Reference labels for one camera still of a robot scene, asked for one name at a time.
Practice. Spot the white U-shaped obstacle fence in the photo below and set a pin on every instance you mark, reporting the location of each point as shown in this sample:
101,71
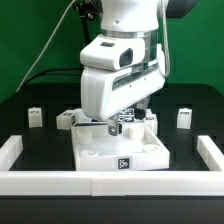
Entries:
60,183

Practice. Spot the white sheet with fiducial tags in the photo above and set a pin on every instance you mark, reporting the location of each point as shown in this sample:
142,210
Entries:
126,116

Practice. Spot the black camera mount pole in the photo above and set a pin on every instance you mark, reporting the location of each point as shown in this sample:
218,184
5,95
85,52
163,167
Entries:
88,10

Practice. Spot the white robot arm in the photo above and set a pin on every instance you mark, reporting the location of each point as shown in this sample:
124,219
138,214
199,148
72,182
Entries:
143,19

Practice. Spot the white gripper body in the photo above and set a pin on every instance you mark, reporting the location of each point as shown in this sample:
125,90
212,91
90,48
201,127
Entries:
106,93

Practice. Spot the white square tabletop part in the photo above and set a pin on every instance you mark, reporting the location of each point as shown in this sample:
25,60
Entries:
137,148

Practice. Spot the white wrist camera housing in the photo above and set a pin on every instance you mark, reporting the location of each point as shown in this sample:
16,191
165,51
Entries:
113,53

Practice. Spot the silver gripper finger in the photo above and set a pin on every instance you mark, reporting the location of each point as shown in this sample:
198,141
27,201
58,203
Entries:
139,113
113,127

